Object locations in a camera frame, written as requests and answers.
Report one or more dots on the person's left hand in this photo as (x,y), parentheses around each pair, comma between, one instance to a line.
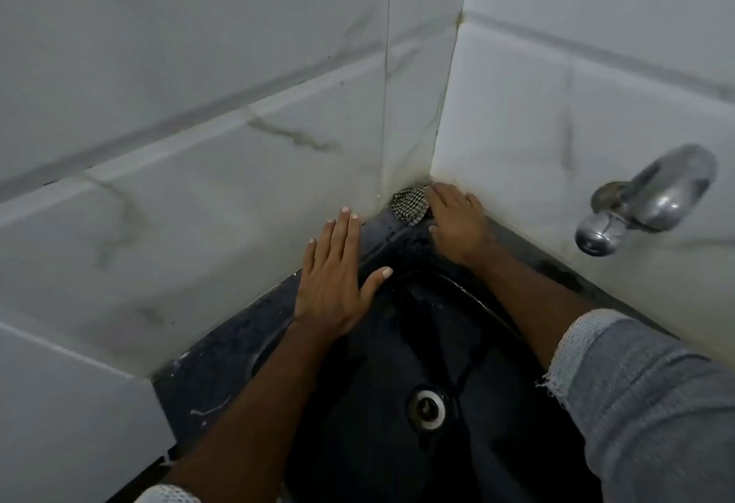
(336,281)

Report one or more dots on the person's right hand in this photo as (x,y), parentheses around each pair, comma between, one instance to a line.
(459,224)

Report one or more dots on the black white checked cloth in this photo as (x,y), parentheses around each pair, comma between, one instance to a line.
(410,204)

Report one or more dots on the person's right forearm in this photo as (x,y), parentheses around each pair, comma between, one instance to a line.
(534,301)

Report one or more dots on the person's left forearm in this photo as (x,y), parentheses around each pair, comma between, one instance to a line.
(258,405)

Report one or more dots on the black kitchen sink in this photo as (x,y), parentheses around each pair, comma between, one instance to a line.
(356,405)

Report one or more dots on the round metal sink drain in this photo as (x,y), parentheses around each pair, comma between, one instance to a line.
(428,408)

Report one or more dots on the white mesh left sleeve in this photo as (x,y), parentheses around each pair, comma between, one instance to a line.
(166,494)

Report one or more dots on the grey shirt right sleeve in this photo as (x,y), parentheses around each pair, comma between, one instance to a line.
(654,416)

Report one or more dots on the chrome wall faucet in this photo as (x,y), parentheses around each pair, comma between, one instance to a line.
(654,195)

